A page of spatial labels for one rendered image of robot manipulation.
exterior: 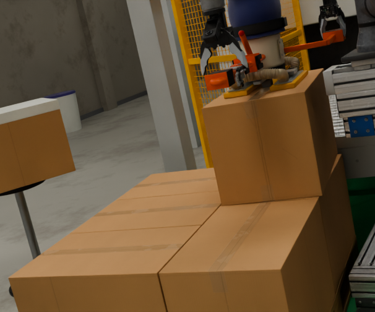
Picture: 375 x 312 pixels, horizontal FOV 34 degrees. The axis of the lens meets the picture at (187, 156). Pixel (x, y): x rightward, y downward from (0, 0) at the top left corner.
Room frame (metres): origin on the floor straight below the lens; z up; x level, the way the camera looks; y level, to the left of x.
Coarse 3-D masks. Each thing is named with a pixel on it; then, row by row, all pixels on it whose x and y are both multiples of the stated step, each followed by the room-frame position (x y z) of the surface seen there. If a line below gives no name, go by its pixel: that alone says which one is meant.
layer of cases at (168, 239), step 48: (144, 192) 2.79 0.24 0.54; (192, 192) 2.61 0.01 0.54; (336, 192) 2.46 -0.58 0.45; (96, 240) 2.23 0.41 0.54; (144, 240) 2.11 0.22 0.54; (192, 240) 2.00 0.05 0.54; (240, 240) 1.91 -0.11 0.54; (288, 240) 1.82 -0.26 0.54; (336, 240) 2.32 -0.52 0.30; (48, 288) 1.97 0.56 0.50; (96, 288) 1.89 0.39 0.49; (144, 288) 1.81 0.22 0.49; (192, 288) 1.74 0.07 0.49; (240, 288) 1.68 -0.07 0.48; (288, 288) 1.65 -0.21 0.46; (336, 288) 2.19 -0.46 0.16
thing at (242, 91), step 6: (246, 84) 2.53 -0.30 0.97; (252, 84) 2.52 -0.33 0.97; (258, 84) 2.56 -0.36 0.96; (234, 90) 2.43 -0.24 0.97; (240, 90) 2.42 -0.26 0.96; (246, 90) 2.39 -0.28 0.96; (252, 90) 2.47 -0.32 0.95; (228, 96) 2.41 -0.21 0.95; (234, 96) 2.40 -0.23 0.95; (240, 96) 2.40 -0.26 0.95
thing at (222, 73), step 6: (216, 72) 1.96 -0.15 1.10; (222, 72) 1.92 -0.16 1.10; (228, 72) 1.94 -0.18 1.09; (210, 78) 1.94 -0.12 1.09; (216, 78) 1.93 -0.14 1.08; (228, 78) 1.93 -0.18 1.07; (234, 78) 1.99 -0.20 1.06; (210, 84) 1.94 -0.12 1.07; (222, 84) 1.92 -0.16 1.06; (228, 84) 1.92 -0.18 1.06
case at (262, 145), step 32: (256, 96) 2.31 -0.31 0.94; (288, 96) 2.19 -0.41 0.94; (320, 96) 2.49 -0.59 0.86; (224, 128) 2.29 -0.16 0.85; (256, 128) 2.24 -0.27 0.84; (288, 128) 2.20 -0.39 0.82; (320, 128) 2.36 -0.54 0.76; (224, 160) 2.30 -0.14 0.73; (256, 160) 2.25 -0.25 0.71; (288, 160) 2.20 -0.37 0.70; (320, 160) 2.24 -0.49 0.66; (224, 192) 2.31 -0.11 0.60; (256, 192) 2.26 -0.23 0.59; (288, 192) 2.21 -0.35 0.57; (320, 192) 2.17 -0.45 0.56
